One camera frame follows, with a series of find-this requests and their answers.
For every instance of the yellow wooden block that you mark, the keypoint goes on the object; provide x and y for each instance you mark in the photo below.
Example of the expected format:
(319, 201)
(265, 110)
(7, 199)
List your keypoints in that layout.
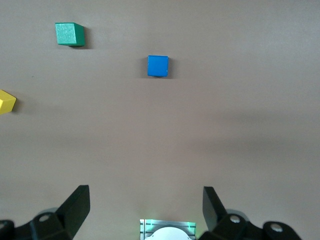
(6, 103)

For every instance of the green wooden block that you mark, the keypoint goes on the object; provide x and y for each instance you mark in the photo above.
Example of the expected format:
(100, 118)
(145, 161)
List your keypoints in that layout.
(67, 34)

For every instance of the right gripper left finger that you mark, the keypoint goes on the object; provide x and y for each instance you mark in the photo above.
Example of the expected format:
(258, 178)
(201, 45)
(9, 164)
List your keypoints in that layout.
(72, 210)

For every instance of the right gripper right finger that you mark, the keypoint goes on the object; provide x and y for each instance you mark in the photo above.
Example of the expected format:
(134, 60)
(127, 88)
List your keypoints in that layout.
(212, 210)

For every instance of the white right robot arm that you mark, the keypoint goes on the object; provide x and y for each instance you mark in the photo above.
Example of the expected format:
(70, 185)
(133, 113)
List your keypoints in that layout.
(170, 235)

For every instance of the blue wooden block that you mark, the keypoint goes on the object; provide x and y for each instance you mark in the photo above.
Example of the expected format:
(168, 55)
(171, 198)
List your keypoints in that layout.
(158, 65)

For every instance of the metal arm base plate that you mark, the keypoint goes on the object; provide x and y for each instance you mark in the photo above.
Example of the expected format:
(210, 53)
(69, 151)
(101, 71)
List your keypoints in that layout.
(145, 230)

